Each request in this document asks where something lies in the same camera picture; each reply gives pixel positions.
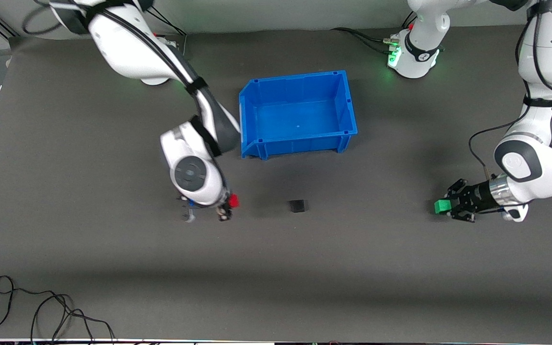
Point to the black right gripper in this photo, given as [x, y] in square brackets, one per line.
[223, 211]

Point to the small black cube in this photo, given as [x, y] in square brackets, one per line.
[298, 206]

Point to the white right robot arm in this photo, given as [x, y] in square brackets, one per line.
[132, 52]

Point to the dark grey table mat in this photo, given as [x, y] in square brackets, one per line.
[276, 268]

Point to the small green cube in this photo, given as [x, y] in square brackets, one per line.
[442, 206]

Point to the small red cube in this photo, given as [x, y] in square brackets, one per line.
[233, 201]

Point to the blue plastic storage bin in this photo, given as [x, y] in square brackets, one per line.
[299, 120]

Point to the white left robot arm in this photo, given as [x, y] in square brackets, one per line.
[544, 48]

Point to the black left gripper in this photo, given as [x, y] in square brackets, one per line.
[475, 197]

